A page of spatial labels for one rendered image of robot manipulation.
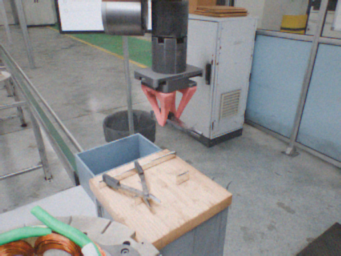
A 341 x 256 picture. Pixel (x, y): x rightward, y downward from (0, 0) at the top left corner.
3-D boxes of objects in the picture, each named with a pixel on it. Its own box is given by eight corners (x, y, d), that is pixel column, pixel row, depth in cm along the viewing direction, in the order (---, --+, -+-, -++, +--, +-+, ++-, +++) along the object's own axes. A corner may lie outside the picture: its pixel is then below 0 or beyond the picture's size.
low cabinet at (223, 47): (246, 135, 295) (263, 15, 241) (207, 150, 267) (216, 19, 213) (188, 106, 370) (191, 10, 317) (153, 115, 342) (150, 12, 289)
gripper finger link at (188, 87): (142, 121, 50) (140, 71, 46) (172, 112, 54) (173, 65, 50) (164, 135, 46) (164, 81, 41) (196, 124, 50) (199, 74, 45)
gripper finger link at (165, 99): (140, 121, 50) (138, 71, 46) (171, 113, 54) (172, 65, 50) (162, 136, 45) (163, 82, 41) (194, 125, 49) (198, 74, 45)
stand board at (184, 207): (90, 189, 54) (88, 179, 53) (166, 157, 64) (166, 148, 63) (144, 260, 40) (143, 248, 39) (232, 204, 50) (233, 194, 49)
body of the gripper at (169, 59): (132, 81, 46) (130, 34, 42) (179, 71, 51) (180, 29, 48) (155, 91, 41) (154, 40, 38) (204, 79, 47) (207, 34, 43)
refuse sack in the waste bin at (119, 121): (99, 156, 217) (94, 117, 202) (142, 143, 237) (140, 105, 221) (120, 181, 189) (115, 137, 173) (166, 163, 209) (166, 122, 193)
